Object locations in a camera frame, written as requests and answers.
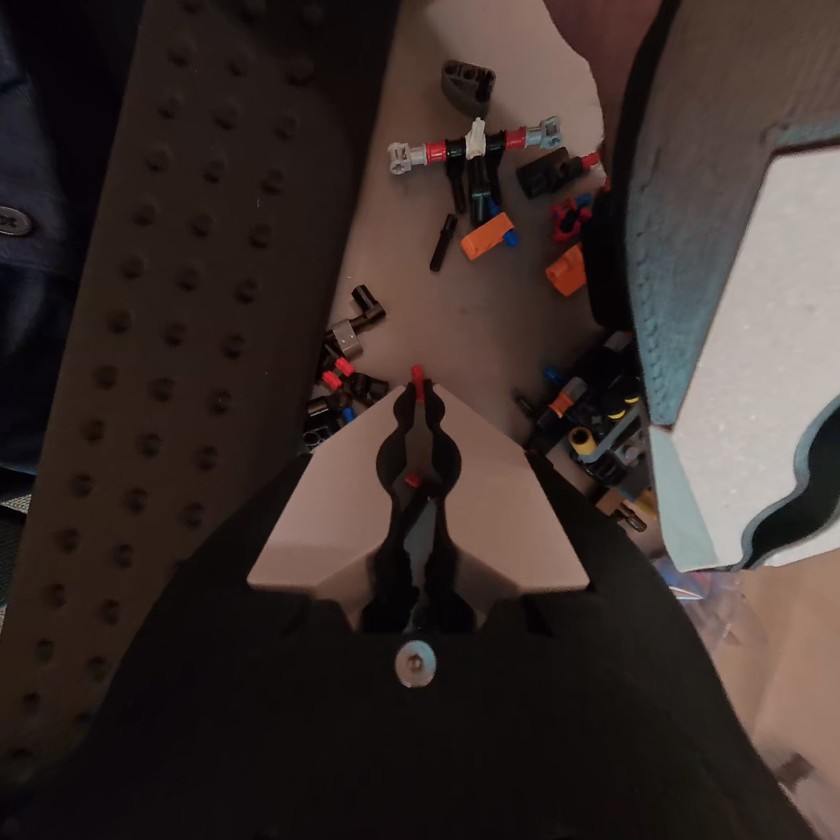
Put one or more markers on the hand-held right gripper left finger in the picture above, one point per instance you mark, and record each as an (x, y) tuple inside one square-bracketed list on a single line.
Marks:
[(321, 518)]

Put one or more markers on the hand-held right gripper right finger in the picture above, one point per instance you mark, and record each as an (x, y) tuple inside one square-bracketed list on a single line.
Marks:
[(518, 518)]

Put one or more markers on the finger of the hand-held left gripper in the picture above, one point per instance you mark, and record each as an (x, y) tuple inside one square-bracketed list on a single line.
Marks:
[(754, 328)]

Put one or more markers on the large clear plastic bag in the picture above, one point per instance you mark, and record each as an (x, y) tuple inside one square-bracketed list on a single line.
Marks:
[(709, 610)]

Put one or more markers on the red and black lego connector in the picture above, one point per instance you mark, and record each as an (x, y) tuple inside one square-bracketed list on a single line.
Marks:
[(568, 220)]

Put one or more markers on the black lego assembly yellow studs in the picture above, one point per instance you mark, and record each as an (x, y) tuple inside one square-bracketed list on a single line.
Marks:
[(590, 407)]

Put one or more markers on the orange lego piece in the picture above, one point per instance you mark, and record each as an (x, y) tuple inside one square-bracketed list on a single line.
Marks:
[(568, 272), (485, 239)]

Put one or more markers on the black lego block red pin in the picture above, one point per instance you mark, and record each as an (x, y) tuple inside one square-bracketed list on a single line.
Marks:
[(544, 174)]

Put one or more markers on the black lego joint assembly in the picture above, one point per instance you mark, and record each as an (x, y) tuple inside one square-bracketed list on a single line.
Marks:
[(472, 164)]

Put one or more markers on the dark grey curved lego panel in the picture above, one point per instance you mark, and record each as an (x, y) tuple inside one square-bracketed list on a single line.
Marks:
[(469, 85)]

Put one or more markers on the black lego axle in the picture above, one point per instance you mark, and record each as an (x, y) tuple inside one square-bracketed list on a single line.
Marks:
[(443, 244)]

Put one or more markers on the person's left hand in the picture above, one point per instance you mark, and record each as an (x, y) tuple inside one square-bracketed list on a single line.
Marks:
[(610, 33)]

